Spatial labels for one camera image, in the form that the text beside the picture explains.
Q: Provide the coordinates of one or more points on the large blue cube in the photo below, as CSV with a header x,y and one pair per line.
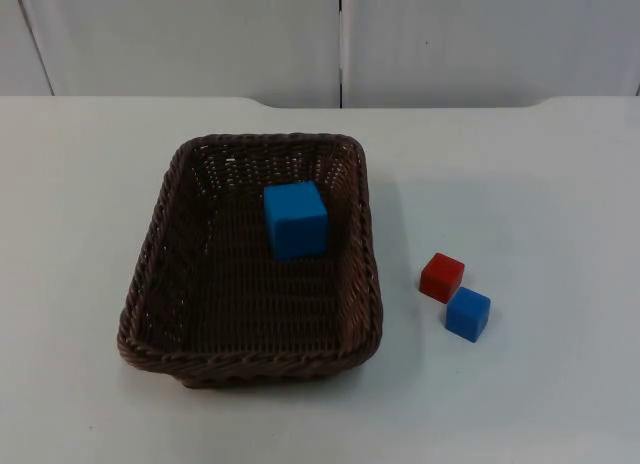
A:
x,y
296,219

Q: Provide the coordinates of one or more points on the dark brown wicker basket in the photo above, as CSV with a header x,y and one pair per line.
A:
x,y
240,294

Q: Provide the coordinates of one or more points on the small red cube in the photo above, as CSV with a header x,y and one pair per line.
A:
x,y
441,277

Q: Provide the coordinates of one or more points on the small blue cube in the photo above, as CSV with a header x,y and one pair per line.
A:
x,y
467,314

